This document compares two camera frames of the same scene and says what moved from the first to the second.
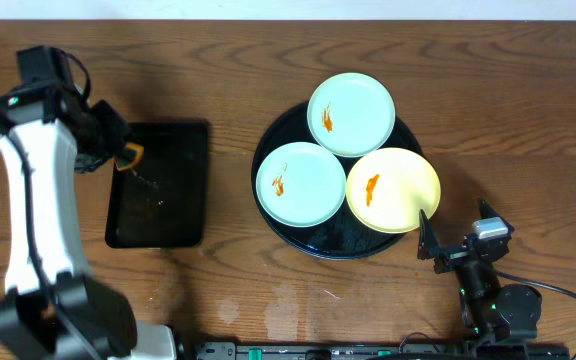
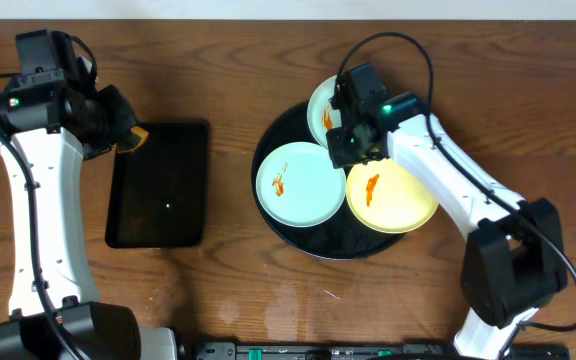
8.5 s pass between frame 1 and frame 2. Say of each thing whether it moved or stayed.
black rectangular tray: stayed
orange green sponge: moved
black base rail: stayed
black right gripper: moved
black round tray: stayed
